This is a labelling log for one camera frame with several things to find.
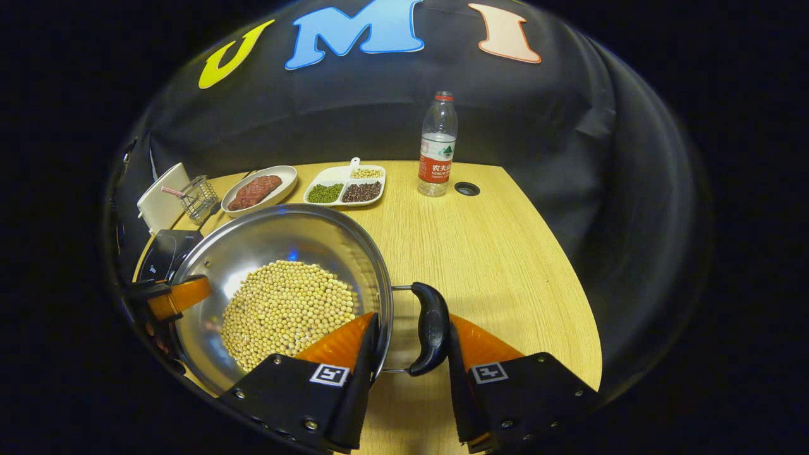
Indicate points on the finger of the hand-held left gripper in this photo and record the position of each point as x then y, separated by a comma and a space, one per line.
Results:
183, 296

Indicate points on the pink striped stick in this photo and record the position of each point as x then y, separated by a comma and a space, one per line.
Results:
172, 191

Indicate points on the white toaster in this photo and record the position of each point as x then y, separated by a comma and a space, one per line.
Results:
161, 202

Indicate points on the pile of soybeans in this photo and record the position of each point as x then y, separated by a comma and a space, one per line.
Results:
284, 309

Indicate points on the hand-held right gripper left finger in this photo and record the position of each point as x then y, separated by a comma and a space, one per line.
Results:
363, 392

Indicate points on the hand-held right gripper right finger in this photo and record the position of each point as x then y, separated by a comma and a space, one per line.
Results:
460, 398

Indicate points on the raw meat slice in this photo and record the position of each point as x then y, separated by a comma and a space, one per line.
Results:
254, 191

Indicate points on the black induction cooktop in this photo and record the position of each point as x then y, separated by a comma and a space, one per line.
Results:
167, 253

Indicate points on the stainless steel pot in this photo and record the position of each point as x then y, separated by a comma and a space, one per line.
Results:
284, 234

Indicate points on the white divided dish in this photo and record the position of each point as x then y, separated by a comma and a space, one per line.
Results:
332, 177

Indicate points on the white oval plate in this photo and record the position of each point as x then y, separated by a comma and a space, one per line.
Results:
281, 186

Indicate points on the black backdrop cloth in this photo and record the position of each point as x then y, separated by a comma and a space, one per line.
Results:
354, 107

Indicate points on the small portion of soybeans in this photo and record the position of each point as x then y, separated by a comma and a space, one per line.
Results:
366, 172

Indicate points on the dark red beans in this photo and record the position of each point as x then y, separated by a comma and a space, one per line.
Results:
362, 191

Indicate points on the clear plastic water bottle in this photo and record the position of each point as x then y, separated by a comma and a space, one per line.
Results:
437, 151

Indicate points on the green mung beans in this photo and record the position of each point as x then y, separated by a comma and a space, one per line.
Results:
325, 193

